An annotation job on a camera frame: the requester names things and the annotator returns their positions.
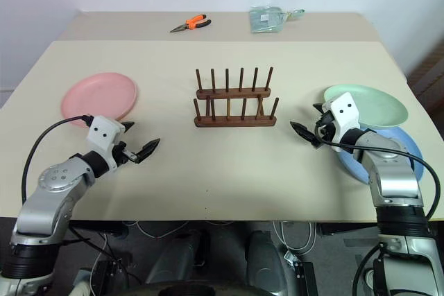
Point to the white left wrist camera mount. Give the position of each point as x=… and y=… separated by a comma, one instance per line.
x=100, y=134

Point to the black box under table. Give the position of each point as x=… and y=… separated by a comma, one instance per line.
x=307, y=278
x=104, y=275

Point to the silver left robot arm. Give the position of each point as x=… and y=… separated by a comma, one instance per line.
x=48, y=202

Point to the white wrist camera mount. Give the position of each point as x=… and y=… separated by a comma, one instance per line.
x=100, y=134
x=345, y=112

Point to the blue plate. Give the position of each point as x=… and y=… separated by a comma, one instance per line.
x=414, y=150

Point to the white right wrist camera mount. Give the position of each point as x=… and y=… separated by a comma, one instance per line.
x=345, y=112

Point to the green plate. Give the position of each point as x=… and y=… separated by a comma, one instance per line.
x=378, y=107

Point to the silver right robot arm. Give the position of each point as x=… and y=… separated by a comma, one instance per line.
x=395, y=185

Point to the wooden dish rack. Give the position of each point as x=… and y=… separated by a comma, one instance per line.
x=236, y=121

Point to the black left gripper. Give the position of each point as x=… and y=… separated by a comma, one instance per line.
x=121, y=154

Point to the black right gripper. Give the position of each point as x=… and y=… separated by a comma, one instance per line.
x=327, y=129

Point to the clear plastic bag green contents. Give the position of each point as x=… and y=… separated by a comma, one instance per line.
x=265, y=20

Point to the dark rounded grey shape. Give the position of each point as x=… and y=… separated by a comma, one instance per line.
x=177, y=258
x=265, y=261

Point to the pink plate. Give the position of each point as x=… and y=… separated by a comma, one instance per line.
x=100, y=96

